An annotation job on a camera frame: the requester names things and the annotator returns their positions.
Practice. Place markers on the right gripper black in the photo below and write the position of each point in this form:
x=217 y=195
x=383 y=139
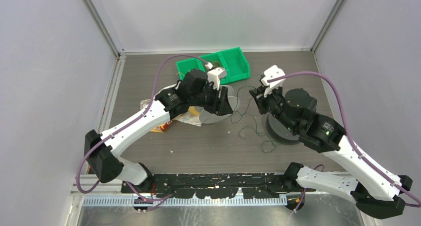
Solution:
x=260 y=99

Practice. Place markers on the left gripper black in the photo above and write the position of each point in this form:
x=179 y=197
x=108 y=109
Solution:
x=221 y=105

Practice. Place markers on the white plastic cable spool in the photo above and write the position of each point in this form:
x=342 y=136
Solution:
x=224 y=108

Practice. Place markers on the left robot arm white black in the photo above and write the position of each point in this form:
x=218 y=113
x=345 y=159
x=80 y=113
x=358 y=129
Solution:
x=104 y=149

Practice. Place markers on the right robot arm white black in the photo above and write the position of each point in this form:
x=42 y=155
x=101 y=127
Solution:
x=373 y=189

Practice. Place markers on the yellow snack bag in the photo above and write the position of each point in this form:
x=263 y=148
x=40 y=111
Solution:
x=162 y=127

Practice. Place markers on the green three-compartment bin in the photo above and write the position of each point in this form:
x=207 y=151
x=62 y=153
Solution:
x=233 y=60

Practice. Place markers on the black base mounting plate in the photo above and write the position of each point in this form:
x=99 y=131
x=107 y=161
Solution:
x=219 y=185

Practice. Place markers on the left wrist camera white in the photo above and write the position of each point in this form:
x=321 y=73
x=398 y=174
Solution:
x=215 y=74

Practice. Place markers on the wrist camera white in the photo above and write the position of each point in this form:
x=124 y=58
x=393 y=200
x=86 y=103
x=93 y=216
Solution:
x=271 y=79
x=215 y=74

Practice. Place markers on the dark grey cable spool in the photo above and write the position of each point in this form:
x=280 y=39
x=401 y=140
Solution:
x=278 y=132

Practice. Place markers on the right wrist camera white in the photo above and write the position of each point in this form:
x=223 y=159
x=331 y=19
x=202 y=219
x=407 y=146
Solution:
x=271 y=79

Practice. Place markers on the white slotted cable duct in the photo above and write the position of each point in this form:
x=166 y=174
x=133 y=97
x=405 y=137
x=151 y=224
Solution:
x=126 y=201

